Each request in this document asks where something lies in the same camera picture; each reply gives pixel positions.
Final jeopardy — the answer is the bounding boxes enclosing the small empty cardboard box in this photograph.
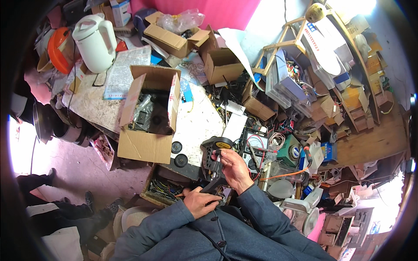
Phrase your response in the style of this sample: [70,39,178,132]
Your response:
[204,48,245,85]

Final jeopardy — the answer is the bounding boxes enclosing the white blender appliance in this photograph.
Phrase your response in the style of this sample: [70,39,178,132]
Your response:
[279,187,324,237]

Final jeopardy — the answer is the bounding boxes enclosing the analog multimeter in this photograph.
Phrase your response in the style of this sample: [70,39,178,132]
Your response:
[241,130,270,173]

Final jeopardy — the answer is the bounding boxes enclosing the wooden drawer of tools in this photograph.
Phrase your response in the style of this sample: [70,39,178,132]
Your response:
[140,164,196,207]

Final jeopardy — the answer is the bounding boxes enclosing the black cooking pots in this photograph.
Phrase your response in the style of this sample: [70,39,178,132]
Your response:
[32,101,95,148]

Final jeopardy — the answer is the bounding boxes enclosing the person's left hand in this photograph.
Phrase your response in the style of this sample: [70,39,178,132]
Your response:
[176,187,224,220]

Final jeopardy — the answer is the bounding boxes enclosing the cluttered wooden shelf rack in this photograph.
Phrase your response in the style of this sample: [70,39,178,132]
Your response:
[251,3,396,132]

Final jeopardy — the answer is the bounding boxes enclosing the large open cardboard box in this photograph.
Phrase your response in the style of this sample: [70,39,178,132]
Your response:
[117,65,182,164]

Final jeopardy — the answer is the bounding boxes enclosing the white plastic stool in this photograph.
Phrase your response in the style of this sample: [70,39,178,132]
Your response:
[113,206,155,236]

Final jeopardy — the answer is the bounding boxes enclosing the black handled screwdriver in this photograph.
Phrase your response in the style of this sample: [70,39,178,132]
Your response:
[221,87,230,126]

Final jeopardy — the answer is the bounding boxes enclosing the cardboard box with plastic bag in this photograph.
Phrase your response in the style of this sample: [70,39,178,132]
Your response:
[143,9,211,59]

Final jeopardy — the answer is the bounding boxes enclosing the heap of old appliances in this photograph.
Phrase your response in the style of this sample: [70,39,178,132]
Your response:
[317,183,392,258]

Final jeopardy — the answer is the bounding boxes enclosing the soldering iron orange cable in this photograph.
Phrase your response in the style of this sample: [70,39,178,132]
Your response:
[260,141,313,182]

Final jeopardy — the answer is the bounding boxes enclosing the brown cardboard box of parts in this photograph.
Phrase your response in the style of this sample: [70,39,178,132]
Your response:
[242,80,278,122]

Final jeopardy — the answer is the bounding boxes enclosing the large white paper sheet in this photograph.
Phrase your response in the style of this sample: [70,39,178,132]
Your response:
[217,28,265,92]

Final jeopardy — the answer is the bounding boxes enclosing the plastic bag of scraps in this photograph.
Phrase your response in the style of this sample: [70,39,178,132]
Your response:
[90,133,121,172]

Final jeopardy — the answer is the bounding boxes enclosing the orange lidded pot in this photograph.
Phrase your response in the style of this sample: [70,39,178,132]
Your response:
[37,27,76,75]

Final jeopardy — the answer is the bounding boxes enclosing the white carton blue print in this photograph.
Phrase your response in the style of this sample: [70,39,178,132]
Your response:
[109,0,132,28]

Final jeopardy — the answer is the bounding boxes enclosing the printed newspaper sheet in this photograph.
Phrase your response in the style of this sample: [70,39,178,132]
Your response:
[103,45,152,100]

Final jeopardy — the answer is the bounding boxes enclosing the person's body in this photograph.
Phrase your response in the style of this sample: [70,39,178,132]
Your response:
[183,206,294,261]

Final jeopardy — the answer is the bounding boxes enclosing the green transformer box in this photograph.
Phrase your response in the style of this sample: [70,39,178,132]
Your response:
[277,134,302,167]

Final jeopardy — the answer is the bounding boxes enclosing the frosted glass lamp shade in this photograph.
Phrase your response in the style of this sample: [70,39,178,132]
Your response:
[268,179,294,199]

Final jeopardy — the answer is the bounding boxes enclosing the coiled pink cable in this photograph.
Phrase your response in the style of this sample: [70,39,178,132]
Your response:
[269,131,287,151]

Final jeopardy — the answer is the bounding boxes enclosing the black motor part yellow label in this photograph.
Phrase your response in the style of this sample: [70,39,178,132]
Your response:
[199,136,234,194]

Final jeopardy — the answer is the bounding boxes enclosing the blue small box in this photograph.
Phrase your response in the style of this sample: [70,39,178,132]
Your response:
[321,142,338,162]

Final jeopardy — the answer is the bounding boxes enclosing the person's right hand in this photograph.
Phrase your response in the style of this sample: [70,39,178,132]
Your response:
[212,149,255,196]

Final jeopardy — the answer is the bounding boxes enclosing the white paper slip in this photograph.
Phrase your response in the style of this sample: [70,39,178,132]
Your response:
[221,112,248,142]

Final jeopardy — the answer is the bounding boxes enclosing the white electric kettle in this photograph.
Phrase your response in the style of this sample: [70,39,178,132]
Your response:
[72,14,118,74]

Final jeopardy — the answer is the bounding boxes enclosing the pink cloth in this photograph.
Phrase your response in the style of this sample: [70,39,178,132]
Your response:
[131,0,262,31]

